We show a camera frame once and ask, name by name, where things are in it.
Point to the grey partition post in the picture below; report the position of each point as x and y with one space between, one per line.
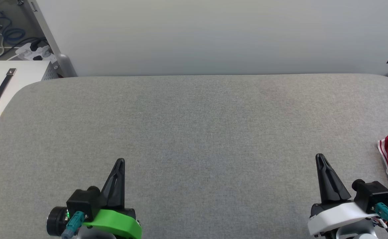
61 63

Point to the white power strip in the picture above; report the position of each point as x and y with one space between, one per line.
28 53

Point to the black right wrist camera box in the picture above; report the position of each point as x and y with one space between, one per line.
373 194

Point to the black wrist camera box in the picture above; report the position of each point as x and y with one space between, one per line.
373 194
81 200

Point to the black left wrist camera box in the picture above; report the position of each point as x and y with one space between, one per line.
81 200

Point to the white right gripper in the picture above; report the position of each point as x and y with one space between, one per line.
340 215

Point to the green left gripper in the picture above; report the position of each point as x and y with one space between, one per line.
117 222

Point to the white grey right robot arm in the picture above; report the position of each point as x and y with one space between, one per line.
356 232

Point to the white metal case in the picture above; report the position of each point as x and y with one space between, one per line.
24 76

